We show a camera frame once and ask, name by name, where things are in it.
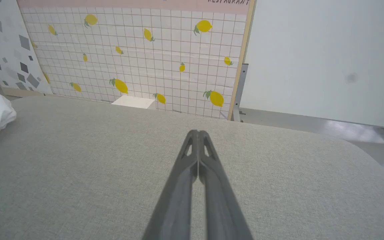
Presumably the lemon print tile partition panel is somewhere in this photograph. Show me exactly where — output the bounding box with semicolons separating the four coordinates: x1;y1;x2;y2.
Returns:
16;0;256;121

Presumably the white box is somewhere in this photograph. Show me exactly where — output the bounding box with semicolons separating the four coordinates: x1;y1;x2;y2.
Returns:
111;95;156;109

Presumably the grey metal stand post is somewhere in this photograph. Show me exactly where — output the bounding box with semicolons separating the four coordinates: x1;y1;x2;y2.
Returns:
232;63;248;122

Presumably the terrazzo pattern panel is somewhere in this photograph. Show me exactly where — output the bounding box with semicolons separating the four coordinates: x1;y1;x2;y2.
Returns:
0;0;53;98

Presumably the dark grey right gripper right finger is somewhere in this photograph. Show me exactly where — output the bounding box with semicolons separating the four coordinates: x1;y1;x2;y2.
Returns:
199;130;254;240

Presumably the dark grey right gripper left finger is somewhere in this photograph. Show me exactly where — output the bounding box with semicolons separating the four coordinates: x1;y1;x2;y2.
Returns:
142;130;198;240

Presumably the white partition board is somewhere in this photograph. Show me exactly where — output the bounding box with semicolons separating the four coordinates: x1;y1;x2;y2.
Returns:
239;0;384;130

